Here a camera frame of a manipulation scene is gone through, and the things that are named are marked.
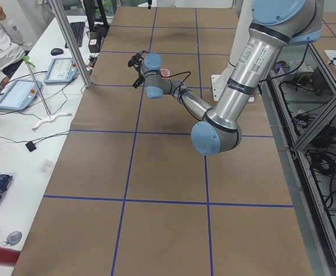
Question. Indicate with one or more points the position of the blue teach pendant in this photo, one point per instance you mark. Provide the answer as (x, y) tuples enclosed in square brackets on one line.
[(61, 71), (20, 94)]

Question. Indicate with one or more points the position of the silver round keychain tag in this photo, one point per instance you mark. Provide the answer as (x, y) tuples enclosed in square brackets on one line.
[(12, 238)]

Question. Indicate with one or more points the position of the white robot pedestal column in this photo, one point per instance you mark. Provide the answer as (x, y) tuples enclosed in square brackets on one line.
[(228, 69)]

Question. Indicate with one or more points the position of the aluminium frame post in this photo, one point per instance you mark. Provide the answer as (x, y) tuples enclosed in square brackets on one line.
[(67, 33)]

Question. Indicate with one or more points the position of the black computer mouse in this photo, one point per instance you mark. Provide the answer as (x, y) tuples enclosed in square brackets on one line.
[(56, 51)]

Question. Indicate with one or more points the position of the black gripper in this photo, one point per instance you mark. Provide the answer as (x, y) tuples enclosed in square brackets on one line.
[(139, 77)]

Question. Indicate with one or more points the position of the small black square box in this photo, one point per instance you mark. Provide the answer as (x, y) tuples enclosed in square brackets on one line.
[(31, 146)]

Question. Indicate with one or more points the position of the black rectangular box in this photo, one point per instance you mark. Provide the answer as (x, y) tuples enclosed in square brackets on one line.
[(94, 44)]

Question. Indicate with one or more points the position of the far blue teach pendant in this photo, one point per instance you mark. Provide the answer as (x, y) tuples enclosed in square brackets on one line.
[(61, 71)]

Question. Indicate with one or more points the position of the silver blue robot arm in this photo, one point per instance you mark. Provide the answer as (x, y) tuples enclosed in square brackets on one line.
[(274, 25)]

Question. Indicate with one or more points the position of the black keyboard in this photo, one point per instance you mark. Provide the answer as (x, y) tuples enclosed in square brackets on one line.
[(78, 30)]

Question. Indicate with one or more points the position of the pink pen holder cup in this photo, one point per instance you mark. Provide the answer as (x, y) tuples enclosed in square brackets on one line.
[(165, 73)]

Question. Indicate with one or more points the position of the near blue teach pendant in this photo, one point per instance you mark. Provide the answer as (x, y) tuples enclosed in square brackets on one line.
[(20, 94)]

